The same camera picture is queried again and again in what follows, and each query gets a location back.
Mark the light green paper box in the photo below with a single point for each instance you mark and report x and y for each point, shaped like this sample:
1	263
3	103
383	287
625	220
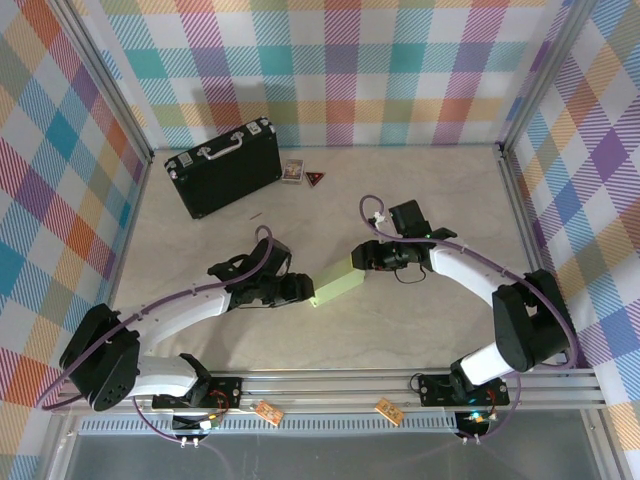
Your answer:
337	282

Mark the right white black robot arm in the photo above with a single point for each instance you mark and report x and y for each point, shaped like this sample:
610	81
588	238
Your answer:
465	265

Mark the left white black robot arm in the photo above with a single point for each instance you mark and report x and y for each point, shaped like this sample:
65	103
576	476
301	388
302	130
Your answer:
175	310

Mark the small playing card box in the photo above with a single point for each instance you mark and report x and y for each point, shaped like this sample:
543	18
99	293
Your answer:
293	171

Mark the black red triangular badge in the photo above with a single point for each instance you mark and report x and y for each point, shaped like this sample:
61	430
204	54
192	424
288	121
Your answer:
314	177

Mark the small orange circuit board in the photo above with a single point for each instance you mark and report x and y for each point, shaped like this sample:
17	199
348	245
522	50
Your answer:
268	413
389	411

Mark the small green controller board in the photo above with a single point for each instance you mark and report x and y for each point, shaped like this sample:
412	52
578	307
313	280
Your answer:
212	424
475	417

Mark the grey metal panel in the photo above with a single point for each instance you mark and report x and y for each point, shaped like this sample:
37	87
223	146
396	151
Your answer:
325	457

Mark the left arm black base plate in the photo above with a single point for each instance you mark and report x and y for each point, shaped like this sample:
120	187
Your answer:
225	392

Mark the long aluminium frame rail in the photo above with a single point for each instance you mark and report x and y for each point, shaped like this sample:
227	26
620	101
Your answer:
325	390

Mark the aluminium side rail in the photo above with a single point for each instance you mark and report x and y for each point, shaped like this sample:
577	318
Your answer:
525	225

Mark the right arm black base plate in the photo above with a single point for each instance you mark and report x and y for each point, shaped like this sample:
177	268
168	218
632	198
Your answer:
435	390

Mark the aluminium corner post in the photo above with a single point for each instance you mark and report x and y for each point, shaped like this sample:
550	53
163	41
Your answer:
542	75
105	75

